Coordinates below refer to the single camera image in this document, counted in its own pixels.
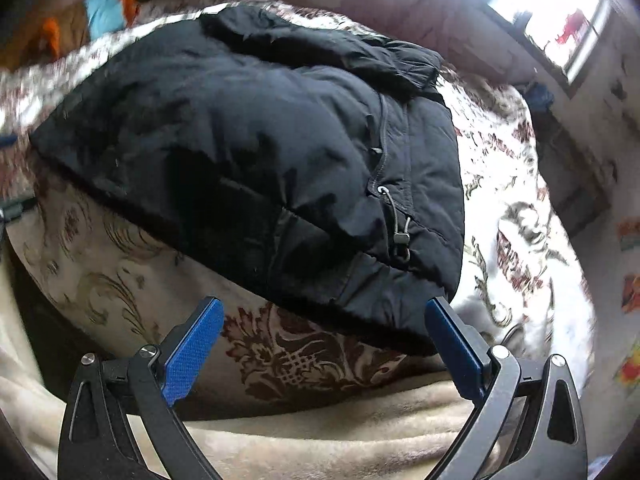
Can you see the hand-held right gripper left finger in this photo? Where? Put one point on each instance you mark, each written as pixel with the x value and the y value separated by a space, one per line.
pixel 195 355

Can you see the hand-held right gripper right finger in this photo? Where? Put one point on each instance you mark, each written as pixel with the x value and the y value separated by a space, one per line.
pixel 452 350

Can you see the blue bag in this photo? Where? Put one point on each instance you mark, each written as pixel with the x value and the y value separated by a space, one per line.
pixel 540 94

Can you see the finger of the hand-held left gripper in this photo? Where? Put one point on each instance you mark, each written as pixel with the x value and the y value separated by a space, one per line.
pixel 12 210
pixel 7 141

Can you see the floral bedspread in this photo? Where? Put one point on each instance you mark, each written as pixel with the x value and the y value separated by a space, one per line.
pixel 505 240

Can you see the red hanging garment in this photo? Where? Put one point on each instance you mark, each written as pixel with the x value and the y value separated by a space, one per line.
pixel 570 27

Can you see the colourful wall sticker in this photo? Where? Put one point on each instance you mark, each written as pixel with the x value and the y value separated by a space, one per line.
pixel 629 235
pixel 627 372
pixel 631 292

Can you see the black padded jacket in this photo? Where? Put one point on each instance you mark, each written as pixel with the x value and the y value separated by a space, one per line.
pixel 225 150

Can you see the orange brown blue pillow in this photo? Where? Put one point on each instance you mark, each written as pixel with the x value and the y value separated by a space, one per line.
pixel 102 12

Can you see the beige fleece blanket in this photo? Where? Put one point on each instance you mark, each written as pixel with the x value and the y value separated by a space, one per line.
pixel 325 425

